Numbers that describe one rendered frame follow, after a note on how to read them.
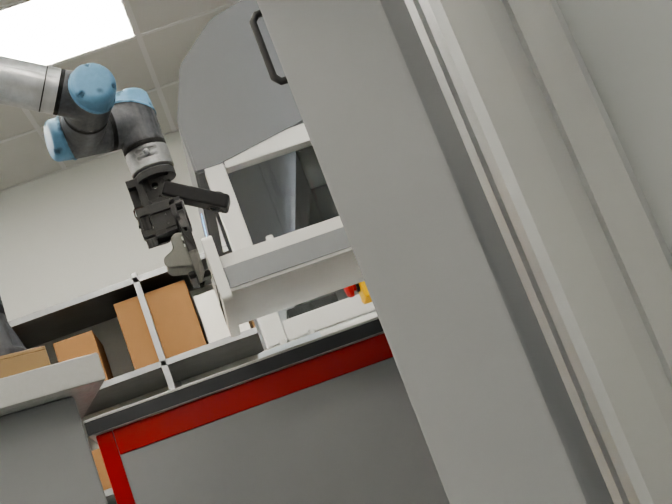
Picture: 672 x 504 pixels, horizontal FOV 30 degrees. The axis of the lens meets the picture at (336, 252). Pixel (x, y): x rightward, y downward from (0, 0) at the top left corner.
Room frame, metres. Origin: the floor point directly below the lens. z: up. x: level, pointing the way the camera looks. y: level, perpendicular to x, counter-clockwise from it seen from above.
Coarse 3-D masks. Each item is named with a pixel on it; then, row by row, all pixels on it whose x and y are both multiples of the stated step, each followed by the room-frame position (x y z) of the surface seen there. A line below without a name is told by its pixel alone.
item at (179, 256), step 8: (176, 240) 2.01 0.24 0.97; (184, 240) 2.00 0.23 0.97; (176, 248) 2.00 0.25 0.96; (184, 248) 2.01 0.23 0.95; (168, 256) 2.00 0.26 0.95; (176, 256) 2.00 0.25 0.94; (184, 256) 2.00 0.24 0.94; (192, 256) 2.00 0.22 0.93; (168, 264) 2.00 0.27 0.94; (176, 264) 2.00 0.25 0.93; (184, 264) 2.00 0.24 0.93; (192, 264) 2.00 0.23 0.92; (200, 264) 2.01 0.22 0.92; (200, 272) 2.01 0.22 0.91; (200, 280) 2.01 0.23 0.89
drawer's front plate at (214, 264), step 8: (208, 240) 1.90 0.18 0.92; (208, 248) 1.89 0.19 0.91; (208, 256) 1.89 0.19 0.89; (216, 256) 1.90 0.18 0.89; (208, 264) 1.98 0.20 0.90; (216, 264) 1.89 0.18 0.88; (216, 272) 1.89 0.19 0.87; (224, 272) 1.90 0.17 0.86; (216, 280) 1.89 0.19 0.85; (224, 280) 1.90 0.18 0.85; (224, 288) 1.89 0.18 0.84; (224, 296) 1.89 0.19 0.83; (232, 296) 1.90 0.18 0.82; (224, 304) 1.91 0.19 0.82; (232, 304) 1.93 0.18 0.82; (224, 312) 2.04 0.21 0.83; (232, 312) 1.99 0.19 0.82; (232, 320) 2.04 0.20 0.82; (232, 328) 2.10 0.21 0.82; (232, 336) 2.17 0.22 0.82
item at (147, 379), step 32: (128, 288) 5.69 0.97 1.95; (192, 288) 6.12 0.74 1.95; (32, 320) 5.62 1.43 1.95; (64, 320) 5.82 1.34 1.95; (96, 320) 6.04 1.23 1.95; (160, 352) 5.65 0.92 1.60; (192, 352) 5.66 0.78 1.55; (224, 352) 5.85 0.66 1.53; (128, 384) 5.75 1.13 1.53; (160, 384) 6.02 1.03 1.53
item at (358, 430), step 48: (336, 336) 2.16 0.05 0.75; (384, 336) 2.18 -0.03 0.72; (192, 384) 2.13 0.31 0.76; (240, 384) 2.15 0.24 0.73; (288, 384) 2.16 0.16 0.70; (336, 384) 2.17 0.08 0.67; (384, 384) 2.18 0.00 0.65; (96, 432) 2.10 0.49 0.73; (144, 432) 2.12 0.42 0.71; (192, 432) 2.13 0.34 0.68; (240, 432) 2.14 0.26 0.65; (288, 432) 2.15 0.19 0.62; (336, 432) 2.16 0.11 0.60; (384, 432) 2.17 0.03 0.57; (144, 480) 2.12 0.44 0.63; (192, 480) 2.13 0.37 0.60; (240, 480) 2.14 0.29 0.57; (288, 480) 2.15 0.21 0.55; (336, 480) 2.16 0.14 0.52; (384, 480) 2.17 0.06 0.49; (432, 480) 2.18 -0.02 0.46
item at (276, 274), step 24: (288, 240) 1.93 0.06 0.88; (312, 240) 1.93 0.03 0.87; (336, 240) 1.94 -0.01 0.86; (240, 264) 1.92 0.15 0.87; (264, 264) 1.92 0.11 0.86; (288, 264) 1.92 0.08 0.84; (312, 264) 1.94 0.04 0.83; (336, 264) 2.00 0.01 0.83; (240, 288) 1.92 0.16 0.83; (264, 288) 1.97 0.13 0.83; (288, 288) 2.03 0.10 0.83; (312, 288) 2.10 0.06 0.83; (336, 288) 2.17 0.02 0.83; (240, 312) 2.07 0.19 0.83; (264, 312) 2.14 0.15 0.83
